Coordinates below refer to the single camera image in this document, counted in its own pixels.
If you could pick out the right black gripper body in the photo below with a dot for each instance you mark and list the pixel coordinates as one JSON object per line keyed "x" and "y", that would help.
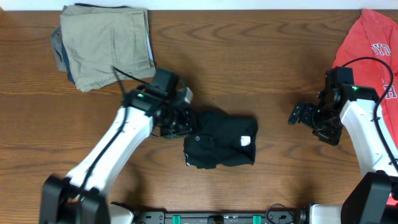
{"x": 324, "y": 124}

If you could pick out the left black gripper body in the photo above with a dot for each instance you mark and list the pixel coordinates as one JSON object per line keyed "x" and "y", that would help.
{"x": 177, "y": 123}

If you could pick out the black polo shirt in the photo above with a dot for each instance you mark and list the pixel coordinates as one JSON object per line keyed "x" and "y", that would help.
{"x": 221, "y": 139}

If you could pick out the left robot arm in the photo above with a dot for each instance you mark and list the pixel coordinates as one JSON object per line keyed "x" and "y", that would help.
{"x": 80, "y": 197}

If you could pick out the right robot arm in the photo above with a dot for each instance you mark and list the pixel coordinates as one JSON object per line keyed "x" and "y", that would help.
{"x": 374, "y": 199}

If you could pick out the red printed t-shirt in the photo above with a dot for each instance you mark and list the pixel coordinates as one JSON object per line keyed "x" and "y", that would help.
{"x": 373, "y": 46}

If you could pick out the folded khaki shorts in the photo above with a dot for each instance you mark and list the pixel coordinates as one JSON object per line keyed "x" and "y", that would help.
{"x": 98, "y": 39}

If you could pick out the folded navy garment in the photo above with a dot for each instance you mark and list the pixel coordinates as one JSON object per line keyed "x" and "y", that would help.
{"x": 67, "y": 65}

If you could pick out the folded grey garment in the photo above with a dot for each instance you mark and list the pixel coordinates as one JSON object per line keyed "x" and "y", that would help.
{"x": 56, "y": 42}

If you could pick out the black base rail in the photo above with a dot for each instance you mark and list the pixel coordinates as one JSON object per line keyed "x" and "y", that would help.
{"x": 277, "y": 216}

